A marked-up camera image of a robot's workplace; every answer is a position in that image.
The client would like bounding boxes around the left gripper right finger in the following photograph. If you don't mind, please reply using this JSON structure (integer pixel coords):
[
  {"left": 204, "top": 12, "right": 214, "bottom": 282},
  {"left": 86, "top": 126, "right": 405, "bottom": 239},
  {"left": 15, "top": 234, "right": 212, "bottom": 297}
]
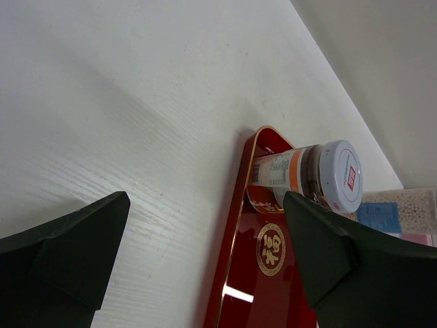
[{"left": 283, "top": 192, "right": 436, "bottom": 327}]

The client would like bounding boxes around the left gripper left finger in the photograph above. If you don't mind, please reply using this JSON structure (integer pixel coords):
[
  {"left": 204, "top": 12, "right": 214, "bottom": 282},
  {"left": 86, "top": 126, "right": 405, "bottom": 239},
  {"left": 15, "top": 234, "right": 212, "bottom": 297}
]
[{"left": 1, "top": 191, "right": 130, "bottom": 327}]

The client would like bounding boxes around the pink cap seasoning bottle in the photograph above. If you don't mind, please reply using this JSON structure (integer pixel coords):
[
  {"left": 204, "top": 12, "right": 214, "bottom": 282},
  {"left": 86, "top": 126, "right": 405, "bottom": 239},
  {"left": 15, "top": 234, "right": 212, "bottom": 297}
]
[{"left": 399, "top": 234, "right": 434, "bottom": 247}]

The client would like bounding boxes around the orange label spice jar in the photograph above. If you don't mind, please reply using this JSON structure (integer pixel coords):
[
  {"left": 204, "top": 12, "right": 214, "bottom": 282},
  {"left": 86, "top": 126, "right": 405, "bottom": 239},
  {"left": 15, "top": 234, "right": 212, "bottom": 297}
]
[{"left": 246, "top": 140, "right": 363, "bottom": 214}]

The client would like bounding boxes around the red lacquer tray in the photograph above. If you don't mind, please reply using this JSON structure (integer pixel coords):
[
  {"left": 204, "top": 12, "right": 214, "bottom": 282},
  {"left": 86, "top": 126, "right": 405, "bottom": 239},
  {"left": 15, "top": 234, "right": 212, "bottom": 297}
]
[{"left": 203, "top": 126, "right": 317, "bottom": 327}]

